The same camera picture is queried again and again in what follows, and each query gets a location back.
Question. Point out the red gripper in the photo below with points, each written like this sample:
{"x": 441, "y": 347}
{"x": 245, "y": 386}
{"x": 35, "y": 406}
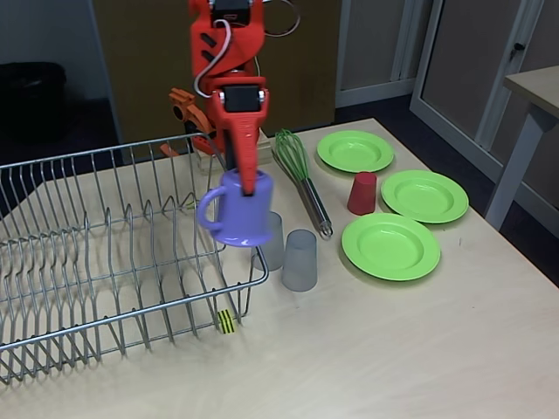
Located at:
{"x": 239, "y": 119}

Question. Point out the purple plastic mug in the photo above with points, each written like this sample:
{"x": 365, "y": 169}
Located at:
{"x": 244, "y": 218}

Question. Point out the translucent grey plastic cup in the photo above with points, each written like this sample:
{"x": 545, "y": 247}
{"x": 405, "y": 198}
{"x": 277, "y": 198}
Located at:
{"x": 300, "y": 266}
{"x": 275, "y": 244}

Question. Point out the red plastic cup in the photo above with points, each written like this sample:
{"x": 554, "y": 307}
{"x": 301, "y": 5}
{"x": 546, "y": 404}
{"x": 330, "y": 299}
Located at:
{"x": 361, "y": 196}

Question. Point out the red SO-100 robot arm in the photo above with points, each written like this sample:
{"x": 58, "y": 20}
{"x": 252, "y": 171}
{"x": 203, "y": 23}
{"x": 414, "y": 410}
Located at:
{"x": 236, "y": 48}

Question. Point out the yellow black striped tape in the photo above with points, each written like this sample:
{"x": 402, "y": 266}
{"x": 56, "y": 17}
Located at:
{"x": 190, "y": 206}
{"x": 226, "y": 322}

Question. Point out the green plastic plate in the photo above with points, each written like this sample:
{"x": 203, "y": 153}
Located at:
{"x": 391, "y": 246}
{"x": 349, "y": 150}
{"x": 423, "y": 196}

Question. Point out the brown pin board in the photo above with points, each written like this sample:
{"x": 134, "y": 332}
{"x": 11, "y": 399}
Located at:
{"x": 144, "y": 65}

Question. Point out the white framed cabinet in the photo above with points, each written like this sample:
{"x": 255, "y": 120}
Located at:
{"x": 371, "y": 43}

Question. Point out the black waste bin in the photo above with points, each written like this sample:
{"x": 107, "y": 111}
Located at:
{"x": 30, "y": 100}

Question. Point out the grey sliding door cabinet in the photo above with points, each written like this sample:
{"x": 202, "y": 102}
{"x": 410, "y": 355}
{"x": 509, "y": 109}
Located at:
{"x": 471, "y": 65}

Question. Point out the black cabinet lock knob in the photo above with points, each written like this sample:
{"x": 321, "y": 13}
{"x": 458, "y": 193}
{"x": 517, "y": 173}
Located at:
{"x": 518, "y": 46}

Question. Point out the beige side table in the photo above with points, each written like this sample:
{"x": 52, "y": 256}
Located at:
{"x": 537, "y": 87}

